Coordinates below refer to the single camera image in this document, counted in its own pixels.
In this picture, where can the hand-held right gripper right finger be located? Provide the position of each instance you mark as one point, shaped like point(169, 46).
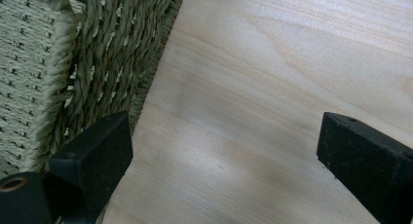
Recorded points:
point(367, 159)

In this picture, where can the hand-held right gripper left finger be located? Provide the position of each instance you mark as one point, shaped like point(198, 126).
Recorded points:
point(94, 159)

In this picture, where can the woven seagrass basket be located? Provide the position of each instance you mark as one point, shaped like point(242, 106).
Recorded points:
point(107, 55)

